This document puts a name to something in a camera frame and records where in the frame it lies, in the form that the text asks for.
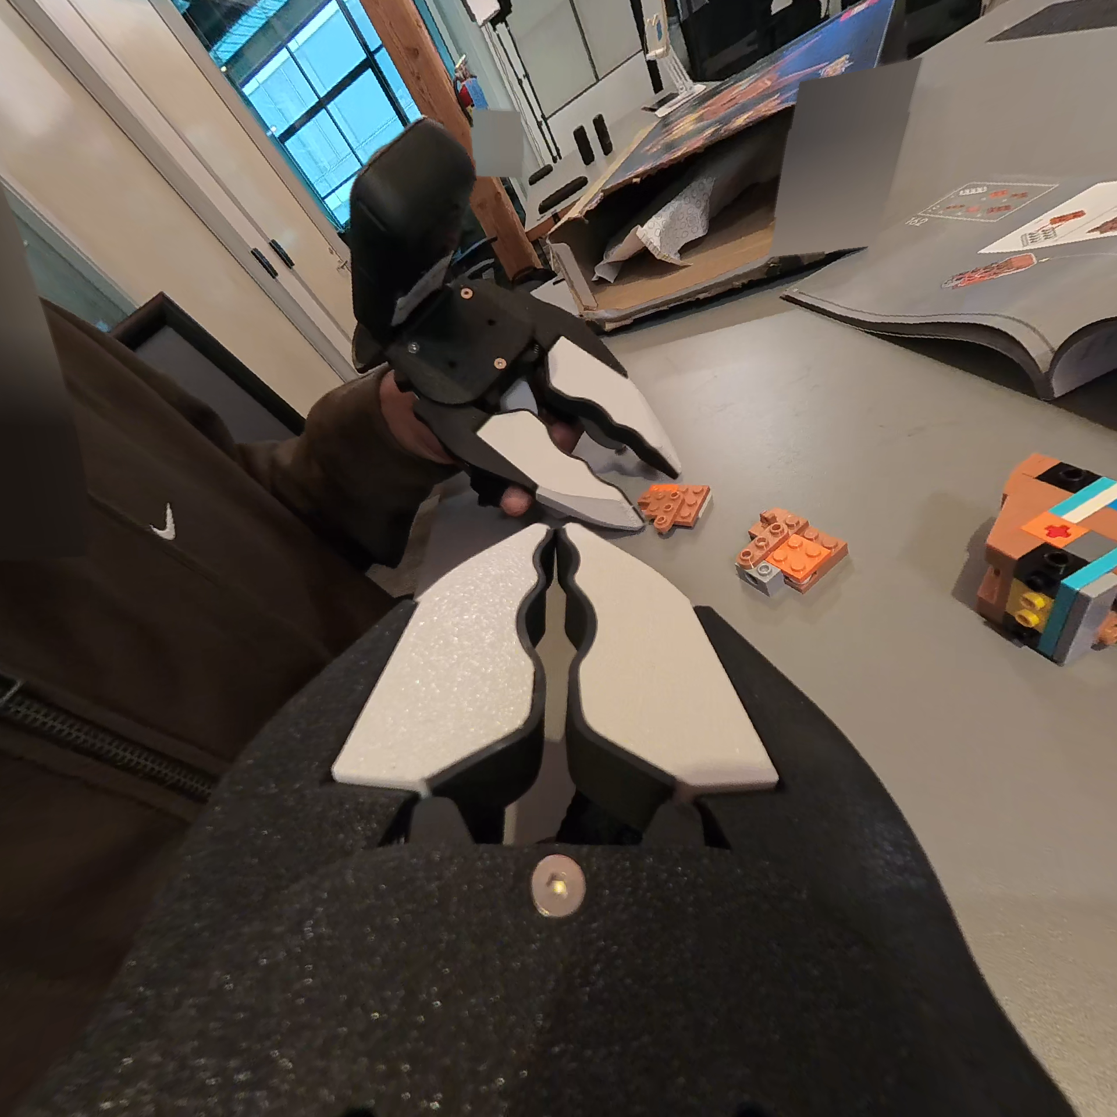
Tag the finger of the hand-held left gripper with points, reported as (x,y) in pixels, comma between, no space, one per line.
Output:
(602,393)
(541,463)

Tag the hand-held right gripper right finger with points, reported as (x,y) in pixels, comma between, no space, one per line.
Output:
(672,690)

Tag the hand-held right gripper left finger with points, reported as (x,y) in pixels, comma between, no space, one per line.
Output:
(445,681)

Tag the orange brick plate assembly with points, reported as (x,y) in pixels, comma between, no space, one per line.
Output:
(675,507)

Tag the multicoloured brick model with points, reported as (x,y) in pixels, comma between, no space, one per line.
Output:
(1038,559)

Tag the person's left forearm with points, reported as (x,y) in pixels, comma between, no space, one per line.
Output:
(331,472)

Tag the white desk stand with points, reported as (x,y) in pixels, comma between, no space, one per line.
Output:
(675,70)

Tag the person's left hand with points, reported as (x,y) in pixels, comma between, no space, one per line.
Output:
(419,428)

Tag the cardboard box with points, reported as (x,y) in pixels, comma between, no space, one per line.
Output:
(689,289)

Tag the white patterned paper bag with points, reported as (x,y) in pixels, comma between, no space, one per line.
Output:
(663,219)

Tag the orange and grey brick assembly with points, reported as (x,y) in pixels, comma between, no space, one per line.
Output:
(797,554)

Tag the black cylinder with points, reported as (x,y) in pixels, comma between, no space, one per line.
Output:
(583,144)
(562,196)
(539,175)
(604,133)

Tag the dark framed board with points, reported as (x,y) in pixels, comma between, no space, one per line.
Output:
(200,367)

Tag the red fire extinguisher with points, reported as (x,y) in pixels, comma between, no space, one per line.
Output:
(467,93)

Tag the window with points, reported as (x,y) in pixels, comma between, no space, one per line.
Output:
(323,114)

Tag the white double door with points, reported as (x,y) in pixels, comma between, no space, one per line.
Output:
(174,175)

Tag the person's brown jacket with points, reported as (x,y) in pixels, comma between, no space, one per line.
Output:
(131,611)

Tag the brick instruction booklet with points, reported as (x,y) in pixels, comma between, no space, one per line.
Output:
(986,289)

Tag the wooden post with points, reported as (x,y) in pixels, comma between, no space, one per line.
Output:
(427,70)

